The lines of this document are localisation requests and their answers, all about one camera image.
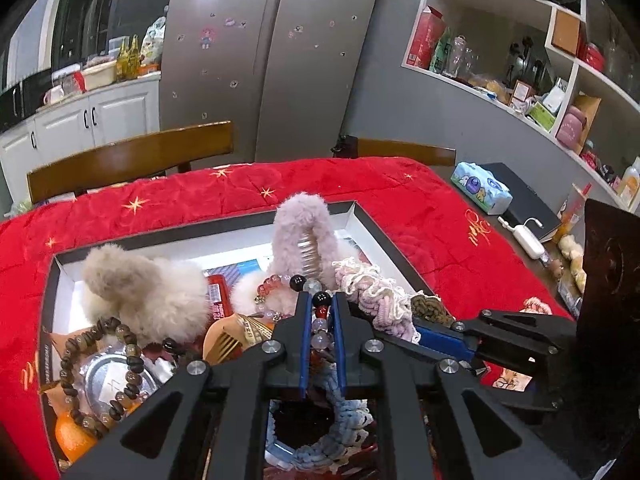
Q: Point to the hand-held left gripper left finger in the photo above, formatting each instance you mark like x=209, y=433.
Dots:
x=303, y=360

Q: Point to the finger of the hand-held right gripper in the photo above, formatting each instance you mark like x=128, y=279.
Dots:
x=520, y=327
x=445, y=342

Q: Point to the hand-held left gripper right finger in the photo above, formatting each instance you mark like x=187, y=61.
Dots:
x=340, y=360

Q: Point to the blue crochet scrunchie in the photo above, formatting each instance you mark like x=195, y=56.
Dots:
x=345, y=410

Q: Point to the pink crochet scrunchie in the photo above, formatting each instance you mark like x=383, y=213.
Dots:
x=375, y=290

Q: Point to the dark shallow gift box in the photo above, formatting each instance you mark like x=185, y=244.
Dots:
x=375, y=240

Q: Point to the pile of tangerines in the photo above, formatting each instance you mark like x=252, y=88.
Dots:
x=75, y=437

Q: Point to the brown crochet scrunchie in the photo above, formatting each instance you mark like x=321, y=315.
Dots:
x=430, y=310

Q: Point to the small cream toy figures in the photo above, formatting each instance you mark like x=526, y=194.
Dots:
x=572, y=260

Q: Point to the drink cup with straw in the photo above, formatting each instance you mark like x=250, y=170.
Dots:
x=570, y=215

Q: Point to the white power adapter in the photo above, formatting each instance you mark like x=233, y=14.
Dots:
x=530, y=242

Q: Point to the red flat packet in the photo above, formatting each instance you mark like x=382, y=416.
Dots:
x=217, y=295

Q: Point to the black notebook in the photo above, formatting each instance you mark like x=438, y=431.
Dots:
x=530, y=200

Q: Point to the pink fluffy hair claw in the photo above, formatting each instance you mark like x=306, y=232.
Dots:
x=300, y=220

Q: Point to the blue printed tissue pack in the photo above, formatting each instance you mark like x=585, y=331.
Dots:
x=480, y=187

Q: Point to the red printed blanket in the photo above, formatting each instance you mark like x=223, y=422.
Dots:
x=400, y=200

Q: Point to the pink pouch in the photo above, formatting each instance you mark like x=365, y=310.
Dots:
x=572, y=127

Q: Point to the beige fluffy hair claw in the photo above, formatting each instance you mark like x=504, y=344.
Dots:
x=145, y=285

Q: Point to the round clear lid tin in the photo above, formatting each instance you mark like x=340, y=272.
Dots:
x=107, y=380

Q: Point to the silver double door fridge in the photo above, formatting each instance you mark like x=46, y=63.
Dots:
x=280, y=60

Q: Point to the red carton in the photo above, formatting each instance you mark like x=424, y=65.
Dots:
x=425, y=40

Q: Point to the white kitchen cabinet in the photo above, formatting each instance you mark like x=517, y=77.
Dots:
x=65, y=130

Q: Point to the yellow glass bottle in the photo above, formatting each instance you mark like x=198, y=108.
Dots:
x=121, y=62
x=133, y=60

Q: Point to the cream plastic basin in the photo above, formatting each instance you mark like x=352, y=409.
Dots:
x=99, y=78

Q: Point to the white plastic bag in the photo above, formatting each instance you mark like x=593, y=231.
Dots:
x=152, y=42

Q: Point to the white mug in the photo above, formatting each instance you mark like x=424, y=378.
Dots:
x=54, y=95

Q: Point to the black microwave oven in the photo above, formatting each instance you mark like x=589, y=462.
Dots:
x=22, y=100

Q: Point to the white wall shelf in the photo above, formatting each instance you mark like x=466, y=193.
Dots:
x=495, y=20

